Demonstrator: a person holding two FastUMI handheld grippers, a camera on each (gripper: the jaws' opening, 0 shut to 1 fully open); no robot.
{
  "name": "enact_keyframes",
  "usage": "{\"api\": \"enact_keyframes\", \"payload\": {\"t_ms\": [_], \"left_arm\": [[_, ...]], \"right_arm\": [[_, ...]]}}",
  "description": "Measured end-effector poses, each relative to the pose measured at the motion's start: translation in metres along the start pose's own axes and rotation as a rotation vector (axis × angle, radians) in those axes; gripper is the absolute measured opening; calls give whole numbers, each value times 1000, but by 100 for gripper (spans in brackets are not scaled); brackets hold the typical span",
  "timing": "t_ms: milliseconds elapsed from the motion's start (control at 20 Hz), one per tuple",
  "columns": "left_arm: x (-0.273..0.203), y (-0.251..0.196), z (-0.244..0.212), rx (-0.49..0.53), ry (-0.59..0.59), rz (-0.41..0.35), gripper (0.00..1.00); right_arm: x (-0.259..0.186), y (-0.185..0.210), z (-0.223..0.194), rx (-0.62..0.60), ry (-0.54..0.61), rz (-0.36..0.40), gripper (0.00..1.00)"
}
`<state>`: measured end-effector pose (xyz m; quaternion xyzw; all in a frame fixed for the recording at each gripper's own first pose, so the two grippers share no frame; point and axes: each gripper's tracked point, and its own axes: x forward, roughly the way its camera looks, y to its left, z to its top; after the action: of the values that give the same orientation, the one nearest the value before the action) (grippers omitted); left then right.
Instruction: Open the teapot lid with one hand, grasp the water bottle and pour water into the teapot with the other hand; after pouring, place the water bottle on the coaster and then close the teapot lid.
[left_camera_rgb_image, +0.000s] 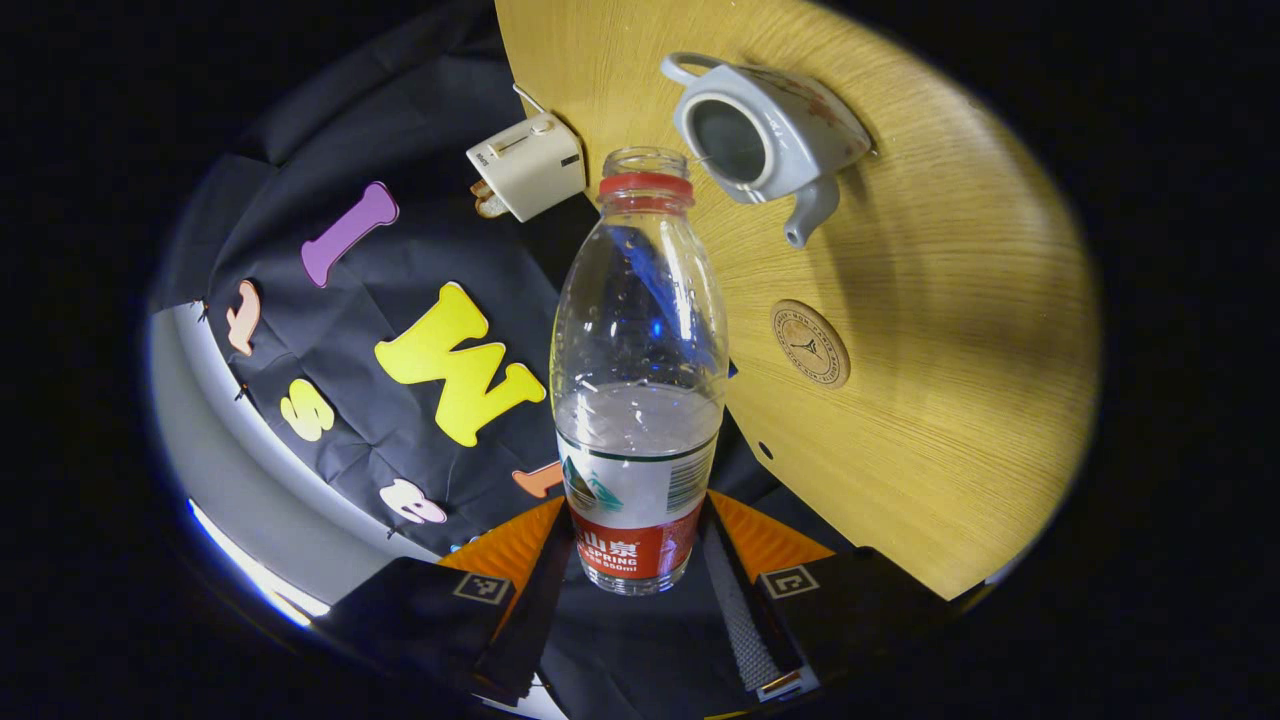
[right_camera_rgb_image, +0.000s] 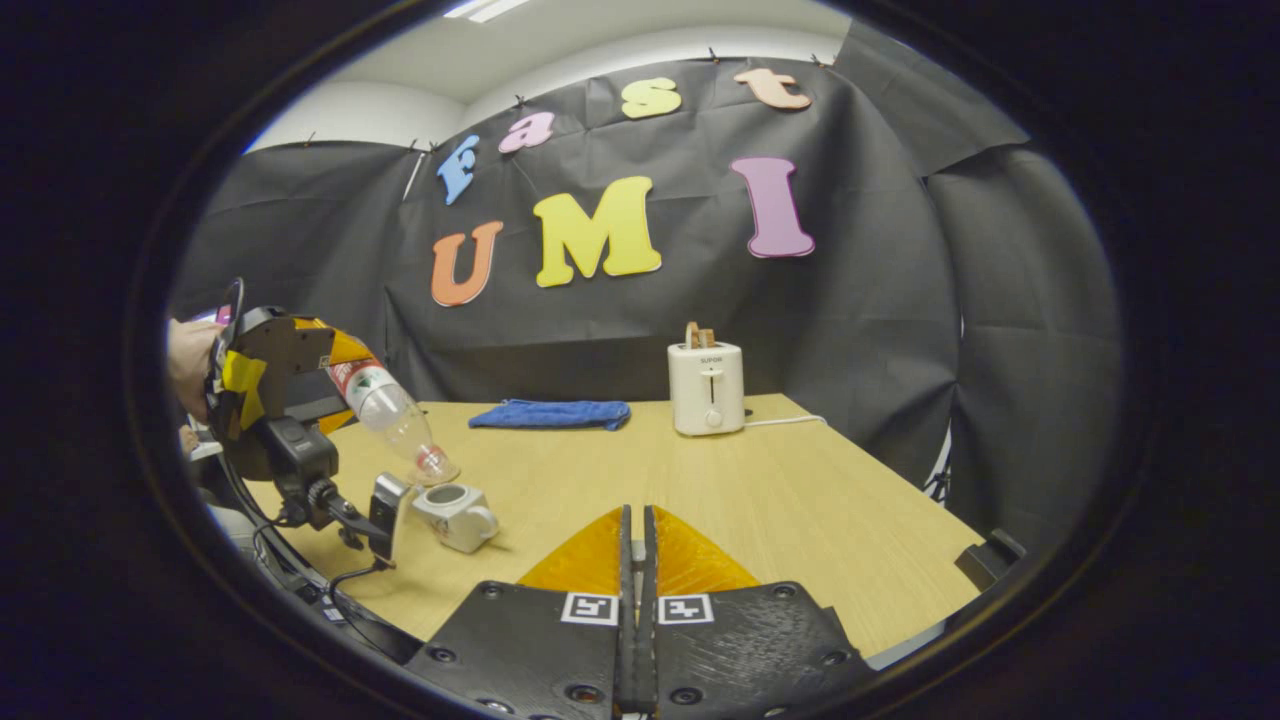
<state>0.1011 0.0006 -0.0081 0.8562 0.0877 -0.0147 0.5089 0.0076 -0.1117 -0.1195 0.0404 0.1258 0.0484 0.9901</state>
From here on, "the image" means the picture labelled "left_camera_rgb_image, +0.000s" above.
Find clear plastic water bottle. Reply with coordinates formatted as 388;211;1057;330
549;146;731;597

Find round wooden coaster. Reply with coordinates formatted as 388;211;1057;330
770;299;852;390

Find white ceramic teacup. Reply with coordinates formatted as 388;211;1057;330
660;52;876;249

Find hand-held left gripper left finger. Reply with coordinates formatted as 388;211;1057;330
315;495;576;706

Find ceiling light panel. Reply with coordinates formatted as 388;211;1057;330
185;497;331;629

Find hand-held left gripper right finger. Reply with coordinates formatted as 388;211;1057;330
700;490;956;701

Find white toaster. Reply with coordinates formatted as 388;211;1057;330
466;112;588;223

